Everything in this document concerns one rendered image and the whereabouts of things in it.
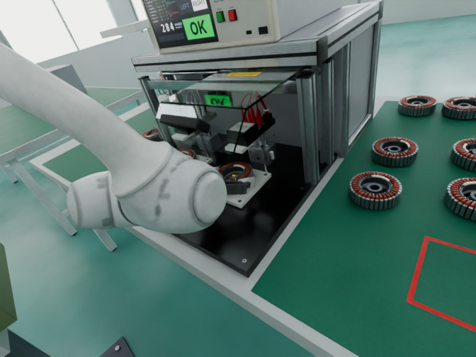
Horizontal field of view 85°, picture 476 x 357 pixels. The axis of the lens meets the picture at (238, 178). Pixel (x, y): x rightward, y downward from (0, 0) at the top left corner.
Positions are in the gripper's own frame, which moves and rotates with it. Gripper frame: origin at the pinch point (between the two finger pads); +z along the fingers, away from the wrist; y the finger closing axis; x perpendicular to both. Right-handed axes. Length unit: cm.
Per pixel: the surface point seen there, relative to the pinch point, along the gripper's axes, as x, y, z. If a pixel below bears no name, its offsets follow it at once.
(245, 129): 13.7, 2.1, 0.7
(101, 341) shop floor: -97, -65, -9
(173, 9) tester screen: 43.0, -19.8, -8.0
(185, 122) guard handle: 14.9, 8.5, -25.6
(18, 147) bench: -15, -157, -16
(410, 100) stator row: 29, 32, 58
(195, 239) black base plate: -12.8, 3.8, -16.5
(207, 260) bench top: -15.7, 8.7, -17.3
